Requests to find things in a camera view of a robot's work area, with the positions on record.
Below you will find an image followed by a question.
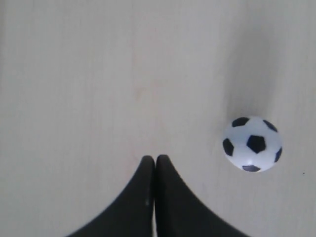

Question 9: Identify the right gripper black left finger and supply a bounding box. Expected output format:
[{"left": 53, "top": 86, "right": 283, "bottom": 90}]
[{"left": 70, "top": 156, "right": 155, "bottom": 237}]

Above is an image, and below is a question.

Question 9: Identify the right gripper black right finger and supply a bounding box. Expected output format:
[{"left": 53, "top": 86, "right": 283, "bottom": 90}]
[{"left": 156, "top": 155, "right": 246, "bottom": 237}]

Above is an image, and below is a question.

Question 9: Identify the black and white soccer ball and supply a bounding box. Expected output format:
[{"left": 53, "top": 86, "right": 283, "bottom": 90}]
[{"left": 222, "top": 116, "right": 282, "bottom": 173}]

